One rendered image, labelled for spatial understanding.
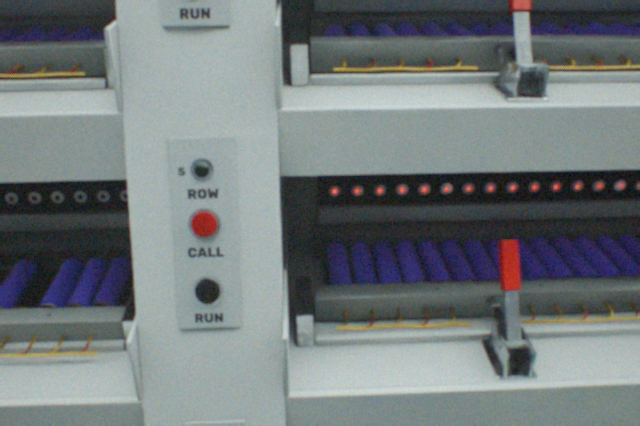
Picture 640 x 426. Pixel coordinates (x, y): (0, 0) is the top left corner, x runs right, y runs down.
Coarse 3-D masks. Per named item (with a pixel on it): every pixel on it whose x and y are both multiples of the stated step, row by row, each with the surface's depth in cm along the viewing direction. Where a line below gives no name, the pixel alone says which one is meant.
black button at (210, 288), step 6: (204, 282) 38; (210, 282) 38; (198, 288) 38; (204, 288) 38; (210, 288) 38; (216, 288) 38; (198, 294) 38; (204, 294) 38; (210, 294) 38; (216, 294) 38; (198, 300) 38; (204, 300) 38; (210, 300) 38; (216, 300) 38
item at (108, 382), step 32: (0, 224) 54; (32, 224) 54; (64, 224) 54; (96, 224) 54; (128, 224) 54; (128, 320) 42; (128, 352) 37; (0, 384) 41; (32, 384) 41; (64, 384) 41; (96, 384) 41; (128, 384) 41; (0, 416) 39; (32, 416) 40; (64, 416) 40; (96, 416) 40; (128, 416) 40
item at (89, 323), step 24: (0, 312) 44; (24, 312) 44; (48, 312) 44; (72, 312) 44; (96, 312) 44; (120, 312) 44; (0, 336) 43; (24, 336) 43; (48, 336) 43; (72, 336) 43; (96, 336) 44; (120, 336) 44
